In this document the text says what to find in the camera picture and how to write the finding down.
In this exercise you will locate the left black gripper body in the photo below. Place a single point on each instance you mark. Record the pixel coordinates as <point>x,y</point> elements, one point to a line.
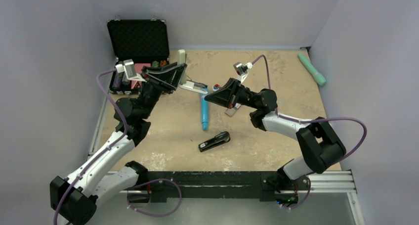
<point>160,84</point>

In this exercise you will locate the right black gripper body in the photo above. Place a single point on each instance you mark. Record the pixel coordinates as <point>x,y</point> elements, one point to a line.
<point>236,94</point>

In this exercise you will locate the grey-green stapler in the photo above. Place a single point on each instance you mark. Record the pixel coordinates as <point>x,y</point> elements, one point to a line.
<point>185,83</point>

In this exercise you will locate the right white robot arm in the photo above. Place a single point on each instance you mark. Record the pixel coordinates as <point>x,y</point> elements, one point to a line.
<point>319,144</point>

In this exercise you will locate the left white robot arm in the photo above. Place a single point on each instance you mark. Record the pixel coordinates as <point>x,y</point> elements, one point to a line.
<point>76,197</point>

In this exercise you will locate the small colourful figurine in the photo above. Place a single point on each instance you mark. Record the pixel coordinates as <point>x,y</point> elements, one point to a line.
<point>216,87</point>

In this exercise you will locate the staple box with red label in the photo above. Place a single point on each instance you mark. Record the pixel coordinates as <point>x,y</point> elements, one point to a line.
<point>231,111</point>

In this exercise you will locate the blue cylindrical tube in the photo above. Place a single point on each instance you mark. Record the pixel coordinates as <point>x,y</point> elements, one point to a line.
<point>204,110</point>

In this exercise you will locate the black poker chip case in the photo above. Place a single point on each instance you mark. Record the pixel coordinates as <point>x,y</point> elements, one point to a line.
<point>142,40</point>

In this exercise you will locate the mint green tube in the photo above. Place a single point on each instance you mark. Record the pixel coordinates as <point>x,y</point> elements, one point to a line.
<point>317,76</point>

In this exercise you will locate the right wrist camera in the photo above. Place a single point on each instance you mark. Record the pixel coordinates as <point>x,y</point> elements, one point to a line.
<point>242,70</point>

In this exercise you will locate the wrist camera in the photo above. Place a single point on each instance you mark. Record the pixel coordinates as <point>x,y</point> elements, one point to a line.
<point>242,70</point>
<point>128,68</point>

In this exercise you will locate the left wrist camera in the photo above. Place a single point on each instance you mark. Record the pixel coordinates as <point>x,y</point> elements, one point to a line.
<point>128,68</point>

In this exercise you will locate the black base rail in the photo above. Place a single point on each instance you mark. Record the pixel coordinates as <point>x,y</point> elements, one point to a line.
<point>261,185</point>

